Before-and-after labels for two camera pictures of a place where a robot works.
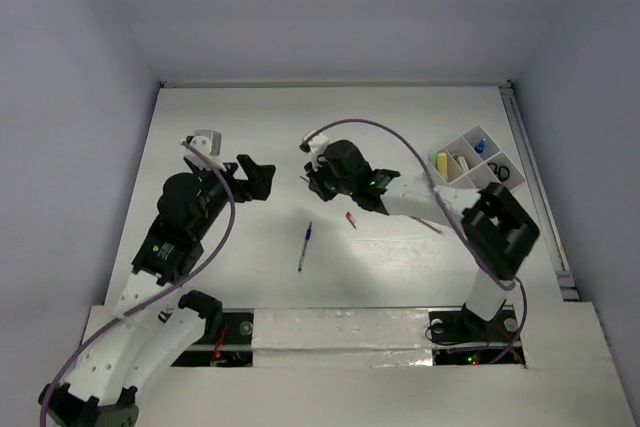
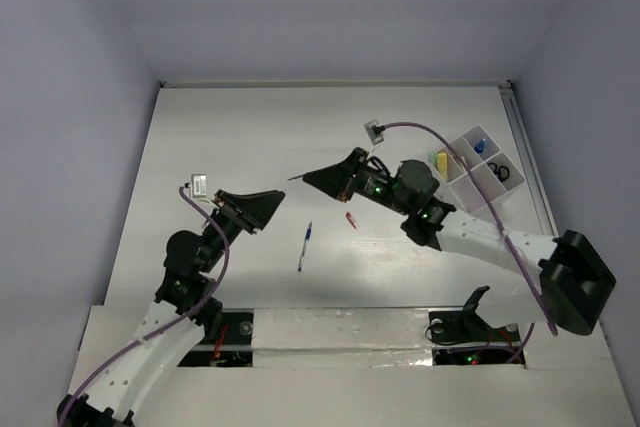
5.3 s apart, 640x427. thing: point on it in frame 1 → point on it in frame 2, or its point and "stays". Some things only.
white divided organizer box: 473,160 stays
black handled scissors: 501,172 stays
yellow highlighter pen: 442,165 stays
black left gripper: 257,182 → 248,211
